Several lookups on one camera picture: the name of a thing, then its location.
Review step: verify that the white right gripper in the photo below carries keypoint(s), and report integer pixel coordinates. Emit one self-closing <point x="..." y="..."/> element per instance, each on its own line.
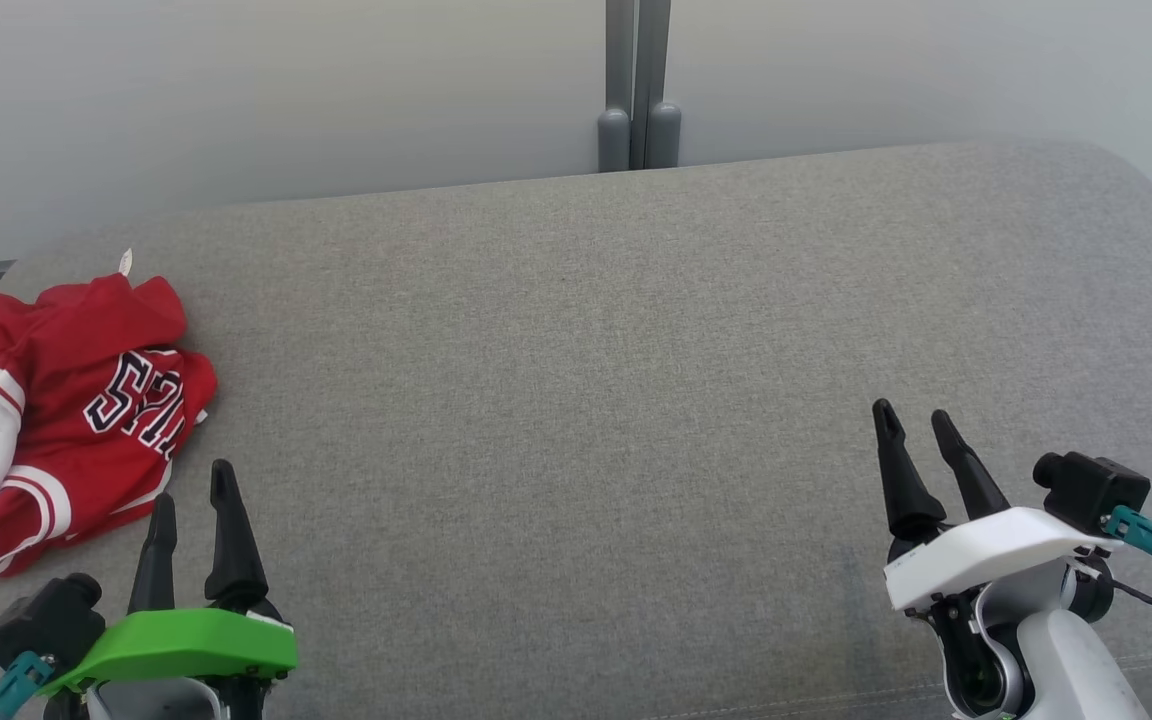
<point x="986" y="550"/>

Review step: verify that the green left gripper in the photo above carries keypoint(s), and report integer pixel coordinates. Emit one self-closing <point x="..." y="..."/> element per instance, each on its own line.
<point x="196" y="640"/>

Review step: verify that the red basketball jersey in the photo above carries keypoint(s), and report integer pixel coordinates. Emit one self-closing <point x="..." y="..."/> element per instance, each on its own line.
<point x="86" y="450"/>

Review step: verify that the red shorts white trim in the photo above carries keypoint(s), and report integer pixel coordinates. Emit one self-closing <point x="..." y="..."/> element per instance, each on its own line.
<point x="86" y="310"/>

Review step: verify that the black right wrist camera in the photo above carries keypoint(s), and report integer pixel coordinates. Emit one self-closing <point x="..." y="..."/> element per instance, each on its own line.
<point x="1096" y="490"/>

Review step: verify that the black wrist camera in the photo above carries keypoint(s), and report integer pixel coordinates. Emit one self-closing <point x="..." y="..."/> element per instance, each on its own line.
<point x="41" y="620"/>
<point x="1096" y="490"/>

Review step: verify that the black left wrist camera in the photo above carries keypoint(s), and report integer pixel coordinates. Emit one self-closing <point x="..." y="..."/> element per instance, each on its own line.
<point x="41" y="620"/>

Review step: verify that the teal right camera connector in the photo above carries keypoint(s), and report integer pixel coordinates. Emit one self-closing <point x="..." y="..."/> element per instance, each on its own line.
<point x="1141" y="532"/>

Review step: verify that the teal camera connector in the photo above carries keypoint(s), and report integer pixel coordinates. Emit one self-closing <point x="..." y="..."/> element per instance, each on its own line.
<point x="11" y="685"/>
<point x="1141" y="532"/>

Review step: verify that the teal left camera connector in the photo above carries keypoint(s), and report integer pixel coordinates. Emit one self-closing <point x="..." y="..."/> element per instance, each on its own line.
<point x="11" y="685"/>

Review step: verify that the grey partition post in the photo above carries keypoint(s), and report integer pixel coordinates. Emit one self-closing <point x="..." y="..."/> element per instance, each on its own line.
<point x="651" y="60"/>

